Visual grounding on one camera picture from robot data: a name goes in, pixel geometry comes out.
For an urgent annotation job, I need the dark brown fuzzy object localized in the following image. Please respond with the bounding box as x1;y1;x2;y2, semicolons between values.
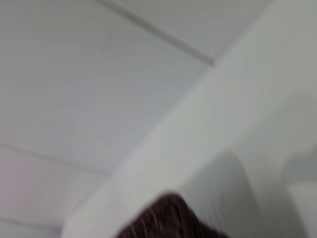
115;190;230;238

